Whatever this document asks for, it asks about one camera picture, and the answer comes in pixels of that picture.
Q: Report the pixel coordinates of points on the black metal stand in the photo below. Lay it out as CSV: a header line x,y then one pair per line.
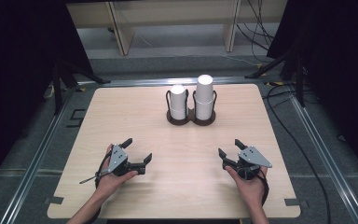
x,y
299,84
59,90

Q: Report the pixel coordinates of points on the metal floor rail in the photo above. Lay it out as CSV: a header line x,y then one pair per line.
x,y
329,161
136,82
34,165

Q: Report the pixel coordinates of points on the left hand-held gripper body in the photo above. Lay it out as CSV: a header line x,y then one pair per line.
x,y
117,157

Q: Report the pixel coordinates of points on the short stack of white cups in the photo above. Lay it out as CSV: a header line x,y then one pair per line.
x,y
178,102

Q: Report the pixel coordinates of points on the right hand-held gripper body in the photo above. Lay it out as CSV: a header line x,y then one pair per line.
x,y
253,158

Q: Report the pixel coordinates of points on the beige wooden furniture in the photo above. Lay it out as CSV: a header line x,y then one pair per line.
x,y
174,12

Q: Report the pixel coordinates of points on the dark brown double cup holder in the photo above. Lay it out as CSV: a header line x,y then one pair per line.
x,y
192,119

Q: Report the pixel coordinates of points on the person's right hand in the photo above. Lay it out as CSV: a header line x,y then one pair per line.
x,y
253,189

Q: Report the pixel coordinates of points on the tall stack of white cups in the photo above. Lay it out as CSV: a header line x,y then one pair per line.
x,y
204,96

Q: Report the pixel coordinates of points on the dark curtain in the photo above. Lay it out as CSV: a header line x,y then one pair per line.
x,y
15,77
345,71

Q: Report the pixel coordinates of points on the person's left hand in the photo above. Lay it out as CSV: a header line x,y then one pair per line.
x,y
110,183

